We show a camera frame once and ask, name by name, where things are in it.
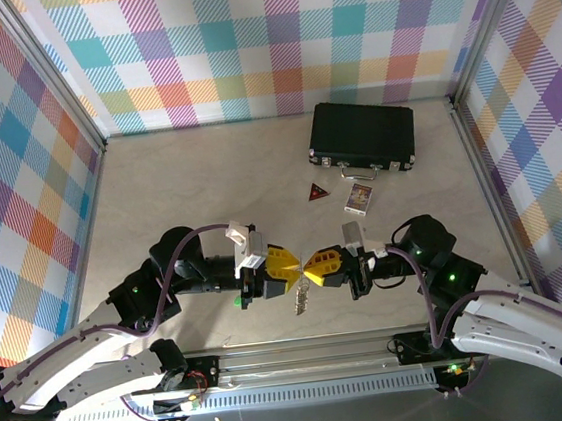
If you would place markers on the green key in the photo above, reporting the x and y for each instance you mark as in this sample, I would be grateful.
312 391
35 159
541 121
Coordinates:
238 303

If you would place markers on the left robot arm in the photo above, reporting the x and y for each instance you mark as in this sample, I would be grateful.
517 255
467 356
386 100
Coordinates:
75 353

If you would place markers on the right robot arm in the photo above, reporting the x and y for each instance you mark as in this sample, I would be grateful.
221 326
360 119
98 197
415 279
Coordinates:
524 325

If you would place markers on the red triangle piece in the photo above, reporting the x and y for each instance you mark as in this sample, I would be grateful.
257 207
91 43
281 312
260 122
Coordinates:
317 192

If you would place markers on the playing card box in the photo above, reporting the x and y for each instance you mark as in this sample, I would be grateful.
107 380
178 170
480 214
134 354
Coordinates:
358 198

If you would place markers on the black briefcase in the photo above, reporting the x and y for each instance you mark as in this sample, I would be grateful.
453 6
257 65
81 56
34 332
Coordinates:
360 129

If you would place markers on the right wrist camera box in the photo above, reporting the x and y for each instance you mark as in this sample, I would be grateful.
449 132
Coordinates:
356 238

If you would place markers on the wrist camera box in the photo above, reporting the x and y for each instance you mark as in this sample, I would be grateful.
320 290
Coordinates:
247 246
356 238

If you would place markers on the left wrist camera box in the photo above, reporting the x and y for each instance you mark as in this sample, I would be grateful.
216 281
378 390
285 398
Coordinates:
247 246

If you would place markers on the aluminium side rail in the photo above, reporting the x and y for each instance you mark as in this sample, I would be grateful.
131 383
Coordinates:
85 251
492 198

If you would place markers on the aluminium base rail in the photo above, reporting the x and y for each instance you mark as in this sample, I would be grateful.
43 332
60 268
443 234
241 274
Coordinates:
301 356

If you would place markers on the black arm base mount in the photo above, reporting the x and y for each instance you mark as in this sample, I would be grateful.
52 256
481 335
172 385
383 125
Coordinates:
411 347
205 372

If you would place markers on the aluminium frame post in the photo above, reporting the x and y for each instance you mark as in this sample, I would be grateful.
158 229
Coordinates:
51 69
486 23

